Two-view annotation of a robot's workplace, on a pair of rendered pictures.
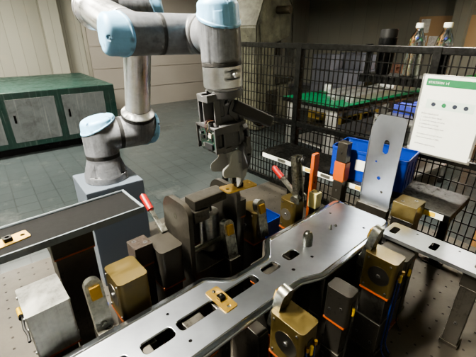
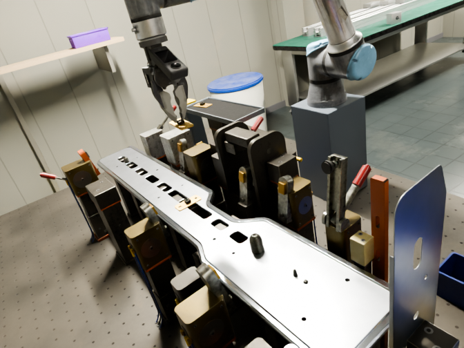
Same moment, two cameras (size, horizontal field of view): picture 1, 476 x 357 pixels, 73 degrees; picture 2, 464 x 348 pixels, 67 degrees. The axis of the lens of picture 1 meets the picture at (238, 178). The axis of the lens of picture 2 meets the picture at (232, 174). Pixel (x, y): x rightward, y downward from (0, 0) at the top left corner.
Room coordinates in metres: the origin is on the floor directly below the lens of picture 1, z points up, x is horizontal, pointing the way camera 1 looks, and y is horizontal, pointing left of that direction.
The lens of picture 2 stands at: (0.93, -0.87, 1.57)
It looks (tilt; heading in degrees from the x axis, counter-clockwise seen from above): 28 degrees down; 101
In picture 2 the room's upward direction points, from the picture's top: 13 degrees counter-clockwise
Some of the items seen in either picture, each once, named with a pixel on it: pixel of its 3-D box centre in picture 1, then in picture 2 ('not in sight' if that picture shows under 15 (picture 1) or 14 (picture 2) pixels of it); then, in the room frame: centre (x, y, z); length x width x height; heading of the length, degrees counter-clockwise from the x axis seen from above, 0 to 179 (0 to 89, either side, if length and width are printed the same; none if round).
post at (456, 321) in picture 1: (462, 306); not in sight; (0.72, -0.67, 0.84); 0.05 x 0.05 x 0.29; 42
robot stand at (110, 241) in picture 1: (115, 222); (330, 146); (1.10, 0.49, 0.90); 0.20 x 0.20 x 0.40; 38
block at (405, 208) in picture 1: (399, 243); not in sight; (0.99, -0.60, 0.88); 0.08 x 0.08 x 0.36; 42
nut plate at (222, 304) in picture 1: (221, 297); (188, 201); (0.59, 0.04, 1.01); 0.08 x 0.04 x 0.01; 41
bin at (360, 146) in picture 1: (372, 162); not in sight; (1.26, -0.57, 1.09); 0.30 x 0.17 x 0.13; 49
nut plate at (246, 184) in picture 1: (238, 184); (180, 122); (0.66, 0.00, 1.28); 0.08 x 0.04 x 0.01; 127
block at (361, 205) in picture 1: (366, 237); not in sight; (1.07, -0.51, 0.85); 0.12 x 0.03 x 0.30; 42
